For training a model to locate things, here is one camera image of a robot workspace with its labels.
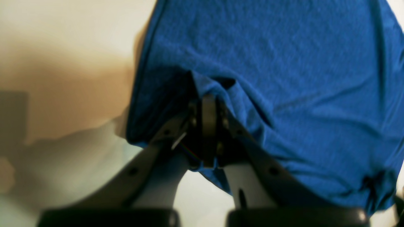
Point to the blue t-shirt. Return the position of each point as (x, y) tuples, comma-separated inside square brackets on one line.
[(317, 83)]

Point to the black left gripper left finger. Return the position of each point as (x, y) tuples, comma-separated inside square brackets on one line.
[(142, 194)]

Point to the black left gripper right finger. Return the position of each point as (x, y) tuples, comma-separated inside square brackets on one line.
[(267, 195)]

